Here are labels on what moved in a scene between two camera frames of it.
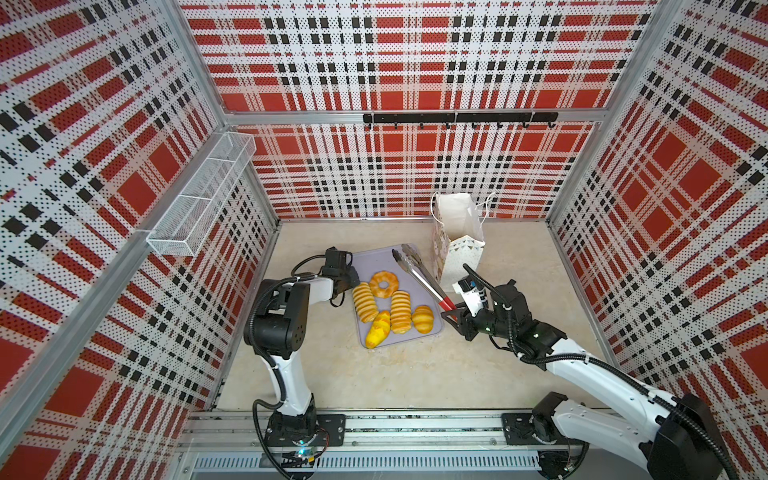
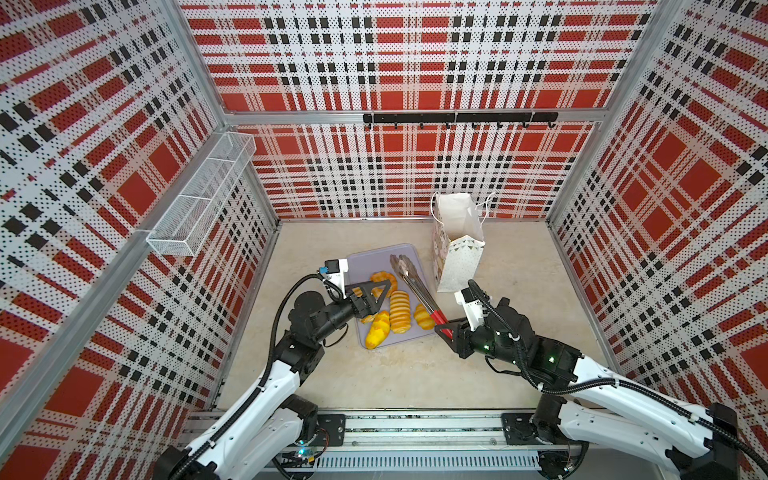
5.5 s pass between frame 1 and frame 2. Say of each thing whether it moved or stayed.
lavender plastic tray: stayed
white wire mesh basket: stayed
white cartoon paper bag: stayed
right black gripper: moved
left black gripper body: moved
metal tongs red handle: moved
